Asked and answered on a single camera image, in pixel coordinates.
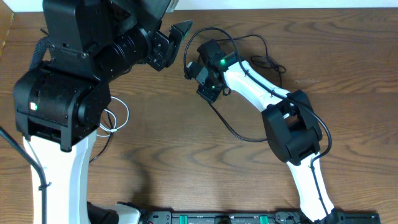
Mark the black USB cable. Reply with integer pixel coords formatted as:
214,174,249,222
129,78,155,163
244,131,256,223
206,34,287,143

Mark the white USB cable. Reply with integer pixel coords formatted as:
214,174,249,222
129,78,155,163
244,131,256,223
96,95,130,138

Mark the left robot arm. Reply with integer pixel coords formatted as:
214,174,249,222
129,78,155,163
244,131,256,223
14,0,192,223

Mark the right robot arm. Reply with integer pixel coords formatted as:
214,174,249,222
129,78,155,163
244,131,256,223
187,39,336,223

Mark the brown cardboard panel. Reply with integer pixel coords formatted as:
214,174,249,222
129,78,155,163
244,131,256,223
0,0,14,54

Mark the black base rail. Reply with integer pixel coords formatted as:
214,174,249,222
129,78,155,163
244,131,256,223
139,210,381,224

